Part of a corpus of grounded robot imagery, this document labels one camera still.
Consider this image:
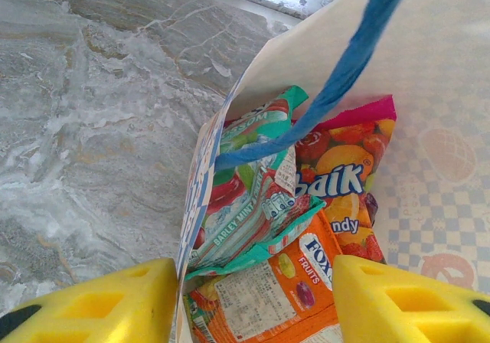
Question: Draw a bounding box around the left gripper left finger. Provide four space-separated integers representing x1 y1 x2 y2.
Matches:
0 257 179 343

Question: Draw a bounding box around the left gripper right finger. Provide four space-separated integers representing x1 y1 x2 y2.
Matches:
332 253 490 343

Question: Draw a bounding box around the orange fruit candy packet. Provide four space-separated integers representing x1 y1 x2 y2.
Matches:
189 208 345 343

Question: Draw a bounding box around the pink-edged fruit candy bag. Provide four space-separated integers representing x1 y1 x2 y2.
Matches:
292 94 397 266

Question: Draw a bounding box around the teal mint candy bag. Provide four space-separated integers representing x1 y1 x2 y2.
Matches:
187 85 327 279

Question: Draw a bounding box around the blue checkered paper bag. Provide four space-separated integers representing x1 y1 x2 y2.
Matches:
174 0 490 343

